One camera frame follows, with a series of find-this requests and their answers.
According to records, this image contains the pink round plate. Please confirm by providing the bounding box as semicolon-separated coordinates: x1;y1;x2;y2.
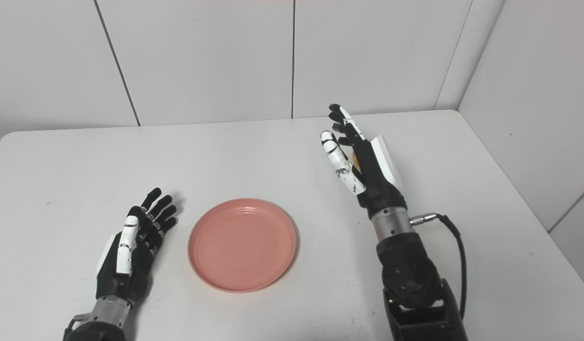
188;198;297;293

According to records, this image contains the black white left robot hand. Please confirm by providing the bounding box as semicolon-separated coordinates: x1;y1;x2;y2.
95;188;179;305

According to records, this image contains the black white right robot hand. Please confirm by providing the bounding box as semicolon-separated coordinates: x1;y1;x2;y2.
320;104;409;219

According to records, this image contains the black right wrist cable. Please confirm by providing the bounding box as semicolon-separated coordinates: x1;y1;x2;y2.
409;213;468;319

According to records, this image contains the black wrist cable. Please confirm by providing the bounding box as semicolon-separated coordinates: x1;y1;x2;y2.
64;313;92;333
409;213;468;319

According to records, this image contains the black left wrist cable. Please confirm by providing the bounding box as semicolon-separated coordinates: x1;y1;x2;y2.
64;313;92;333

